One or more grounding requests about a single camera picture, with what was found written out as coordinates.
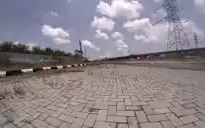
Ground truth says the crane tower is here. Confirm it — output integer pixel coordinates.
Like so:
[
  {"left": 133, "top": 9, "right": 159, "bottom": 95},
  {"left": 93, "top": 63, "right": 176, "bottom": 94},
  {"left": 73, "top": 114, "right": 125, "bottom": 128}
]
[{"left": 73, "top": 39, "right": 85, "bottom": 57}]

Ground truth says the row of trees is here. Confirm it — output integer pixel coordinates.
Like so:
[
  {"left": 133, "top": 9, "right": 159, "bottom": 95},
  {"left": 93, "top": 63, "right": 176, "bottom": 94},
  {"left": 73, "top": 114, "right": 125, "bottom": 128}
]
[{"left": 0, "top": 41, "right": 74, "bottom": 57}]

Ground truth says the black and white kerb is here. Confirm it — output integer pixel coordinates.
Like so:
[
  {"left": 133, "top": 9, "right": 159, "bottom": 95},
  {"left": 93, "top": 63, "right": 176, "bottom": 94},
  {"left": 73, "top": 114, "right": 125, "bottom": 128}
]
[{"left": 0, "top": 62, "right": 91, "bottom": 78}]

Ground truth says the small distant pylon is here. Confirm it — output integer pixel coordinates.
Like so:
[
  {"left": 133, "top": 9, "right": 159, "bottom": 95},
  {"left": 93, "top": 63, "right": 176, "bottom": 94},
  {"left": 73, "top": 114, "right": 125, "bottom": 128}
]
[{"left": 192, "top": 31, "right": 200, "bottom": 49}]

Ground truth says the lattice electricity pylon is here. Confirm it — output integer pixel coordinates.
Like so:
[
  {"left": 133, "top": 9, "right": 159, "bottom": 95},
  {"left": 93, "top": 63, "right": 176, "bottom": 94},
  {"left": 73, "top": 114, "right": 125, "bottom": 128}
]
[{"left": 153, "top": 0, "right": 192, "bottom": 56}]

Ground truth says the grey concrete wall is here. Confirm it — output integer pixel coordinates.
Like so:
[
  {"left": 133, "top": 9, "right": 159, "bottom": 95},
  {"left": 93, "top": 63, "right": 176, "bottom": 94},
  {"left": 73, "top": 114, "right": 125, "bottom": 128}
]
[{"left": 0, "top": 50, "right": 88, "bottom": 72}]

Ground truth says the elevated road bridge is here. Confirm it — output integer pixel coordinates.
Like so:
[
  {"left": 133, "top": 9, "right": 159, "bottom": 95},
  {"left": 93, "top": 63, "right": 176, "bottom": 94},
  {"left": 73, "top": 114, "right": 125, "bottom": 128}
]
[{"left": 95, "top": 46, "right": 205, "bottom": 63}]

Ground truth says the grey paving block road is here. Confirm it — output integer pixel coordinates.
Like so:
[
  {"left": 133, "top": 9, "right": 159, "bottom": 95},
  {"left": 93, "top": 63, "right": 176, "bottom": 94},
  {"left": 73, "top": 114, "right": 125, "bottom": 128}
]
[{"left": 0, "top": 61, "right": 205, "bottom": 128}]

